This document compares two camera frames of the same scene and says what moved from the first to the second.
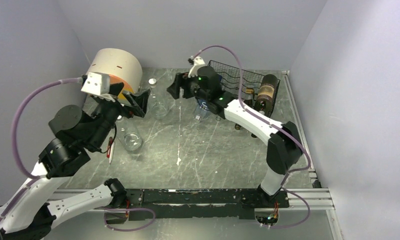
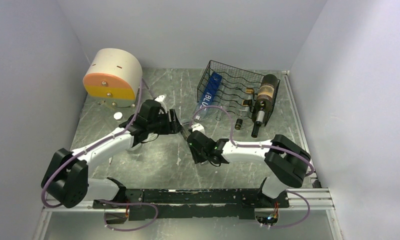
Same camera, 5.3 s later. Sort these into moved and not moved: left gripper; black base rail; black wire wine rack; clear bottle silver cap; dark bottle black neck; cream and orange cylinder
Moved: clear bottle silver cap; left gripper
Not moved: dark bottle black neck; black base rail; black wire wine rack; cream and orange cylinder
